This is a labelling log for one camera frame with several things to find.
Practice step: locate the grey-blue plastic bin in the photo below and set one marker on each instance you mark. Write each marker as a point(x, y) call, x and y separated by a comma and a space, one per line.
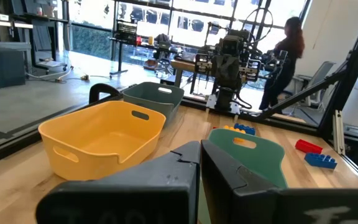
point(154, 98)

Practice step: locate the silver aluminium bracket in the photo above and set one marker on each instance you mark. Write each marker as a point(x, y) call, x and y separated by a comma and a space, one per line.
point(339, 133)

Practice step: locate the blue toy block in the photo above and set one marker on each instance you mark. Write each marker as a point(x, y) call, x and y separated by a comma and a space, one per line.
point(246, 128)
point(320, 160)

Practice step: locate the yellow plastic bin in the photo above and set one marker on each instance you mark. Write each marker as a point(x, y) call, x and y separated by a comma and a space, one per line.
point(104, 146)

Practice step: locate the black standing desk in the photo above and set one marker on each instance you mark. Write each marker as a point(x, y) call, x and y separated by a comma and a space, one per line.
point(120, 56)

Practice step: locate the person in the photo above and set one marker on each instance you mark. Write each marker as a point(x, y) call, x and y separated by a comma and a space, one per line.
point(284, 62)

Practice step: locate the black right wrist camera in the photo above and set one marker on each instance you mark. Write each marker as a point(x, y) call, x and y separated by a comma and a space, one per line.
point(230, 46)

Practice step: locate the yellow toy block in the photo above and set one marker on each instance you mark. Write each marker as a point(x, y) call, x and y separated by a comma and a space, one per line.
point(230, 128)

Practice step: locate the black office desk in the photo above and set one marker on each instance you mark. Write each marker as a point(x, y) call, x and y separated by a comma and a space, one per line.
point(42, 34)

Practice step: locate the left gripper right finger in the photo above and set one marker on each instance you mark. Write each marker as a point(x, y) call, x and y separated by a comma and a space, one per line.
point(259, 205)

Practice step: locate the grey office chair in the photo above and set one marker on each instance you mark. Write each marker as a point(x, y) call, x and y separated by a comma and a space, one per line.
point(319, 77)

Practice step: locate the black plastic crate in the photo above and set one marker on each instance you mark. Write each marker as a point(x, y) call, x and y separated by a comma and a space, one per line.
point(126, 32)

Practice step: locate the wooden work table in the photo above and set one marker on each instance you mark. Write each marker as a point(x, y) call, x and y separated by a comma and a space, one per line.
point(182, 66)

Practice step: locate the black mesh computer case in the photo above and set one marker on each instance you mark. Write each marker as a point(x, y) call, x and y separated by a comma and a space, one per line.
point(2, 70)

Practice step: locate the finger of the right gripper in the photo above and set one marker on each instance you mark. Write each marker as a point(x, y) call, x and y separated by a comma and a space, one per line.
point(234, 73)
point(220, 73)

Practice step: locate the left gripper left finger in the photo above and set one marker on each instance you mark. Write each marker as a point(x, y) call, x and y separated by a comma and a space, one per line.
point(135, 193)

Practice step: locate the green plastic bin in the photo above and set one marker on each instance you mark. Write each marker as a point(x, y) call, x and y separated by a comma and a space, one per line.
point(259, 158)

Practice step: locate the black aluminium table frame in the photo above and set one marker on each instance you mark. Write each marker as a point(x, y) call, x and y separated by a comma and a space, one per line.
point(350, 77)

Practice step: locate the black office chair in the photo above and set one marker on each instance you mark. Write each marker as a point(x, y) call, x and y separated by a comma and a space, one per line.
point(163, 46)

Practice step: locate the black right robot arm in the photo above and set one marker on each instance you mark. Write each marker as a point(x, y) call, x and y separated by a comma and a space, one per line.
point(225, 99)

